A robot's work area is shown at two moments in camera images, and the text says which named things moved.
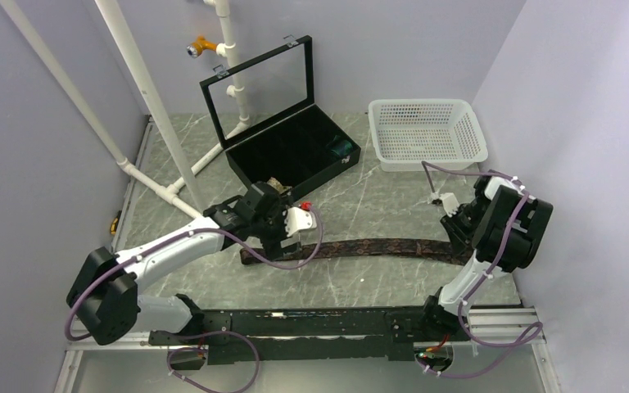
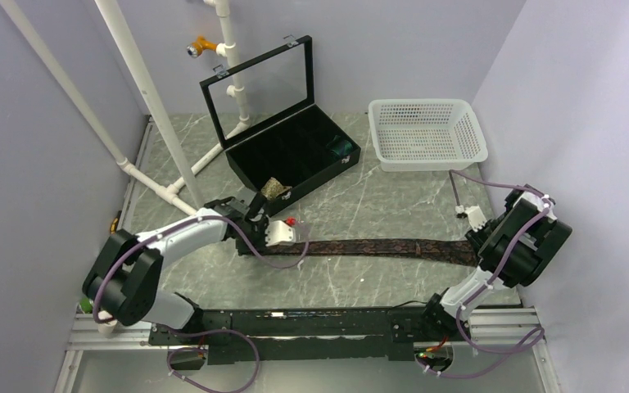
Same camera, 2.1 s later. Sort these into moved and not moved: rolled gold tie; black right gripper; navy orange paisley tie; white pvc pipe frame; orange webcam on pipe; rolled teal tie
Moved: navy orange paisley tie; black right gripper
Not moved: rolled gold tie; orange webcam on pipe; rolled teal tie; white pvc pipe frame
